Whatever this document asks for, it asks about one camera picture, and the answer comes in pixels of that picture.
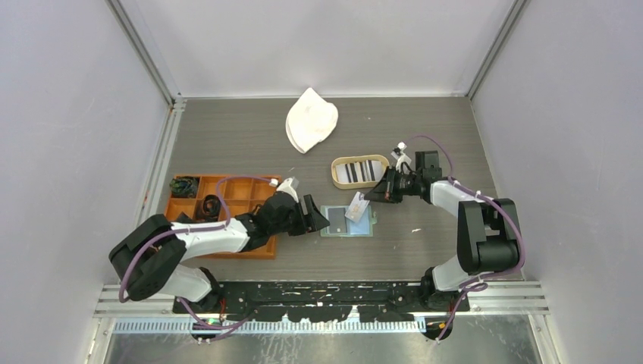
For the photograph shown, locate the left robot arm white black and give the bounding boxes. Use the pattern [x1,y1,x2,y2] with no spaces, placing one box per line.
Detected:
[108,191,330,313]

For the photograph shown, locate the orange compartment organizer tray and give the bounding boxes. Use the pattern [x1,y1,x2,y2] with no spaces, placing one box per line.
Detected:
[164,174,278,259]

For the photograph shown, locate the white folded cloth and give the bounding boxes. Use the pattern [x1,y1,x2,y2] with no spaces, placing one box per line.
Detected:
[285,87,339,154]

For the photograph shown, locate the silver credit card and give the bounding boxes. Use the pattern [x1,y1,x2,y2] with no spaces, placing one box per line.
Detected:
[335,164,352,184]

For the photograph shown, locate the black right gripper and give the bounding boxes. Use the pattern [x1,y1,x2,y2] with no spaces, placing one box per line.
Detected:
[365,166,422,204]

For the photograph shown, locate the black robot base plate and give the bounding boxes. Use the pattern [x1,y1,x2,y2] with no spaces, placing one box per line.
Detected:
[172,279,469,323]

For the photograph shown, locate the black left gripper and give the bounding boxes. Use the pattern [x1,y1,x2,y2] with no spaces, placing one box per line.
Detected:
[269,195,329,237]

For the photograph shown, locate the black red coiled strap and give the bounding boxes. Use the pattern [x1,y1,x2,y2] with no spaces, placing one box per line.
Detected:
[196,196,224,222]

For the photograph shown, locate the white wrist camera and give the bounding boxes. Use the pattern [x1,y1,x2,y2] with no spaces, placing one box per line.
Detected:
[391,142,413,174]
[276,177,300,202]

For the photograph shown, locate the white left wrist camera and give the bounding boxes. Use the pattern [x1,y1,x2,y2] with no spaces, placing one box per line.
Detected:
[276,177,300,202]

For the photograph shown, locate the green card holder wallet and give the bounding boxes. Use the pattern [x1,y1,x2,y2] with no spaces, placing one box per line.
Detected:
[320,206,377,237]

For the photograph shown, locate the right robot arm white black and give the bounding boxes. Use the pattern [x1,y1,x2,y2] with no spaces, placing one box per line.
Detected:
[365,151,521,312]

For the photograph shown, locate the grey credit card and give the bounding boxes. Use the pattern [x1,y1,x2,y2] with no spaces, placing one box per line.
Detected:
[327,206,347,235]

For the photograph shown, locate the white patterned credit card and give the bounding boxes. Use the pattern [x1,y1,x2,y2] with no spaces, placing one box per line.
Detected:
[344,192,370,223]

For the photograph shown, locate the aluminium frame rail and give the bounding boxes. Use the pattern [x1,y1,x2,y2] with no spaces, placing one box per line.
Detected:
[94,281,550,319]

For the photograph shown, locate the beige oval card tray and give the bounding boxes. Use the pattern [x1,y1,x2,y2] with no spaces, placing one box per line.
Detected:
[331,155,390,190]

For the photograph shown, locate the dark green coiled strap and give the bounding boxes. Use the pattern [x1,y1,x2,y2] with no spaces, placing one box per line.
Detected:
[169,176,201,199]

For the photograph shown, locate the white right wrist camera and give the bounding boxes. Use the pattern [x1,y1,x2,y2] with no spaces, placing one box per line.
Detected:
[391,142,413,174]

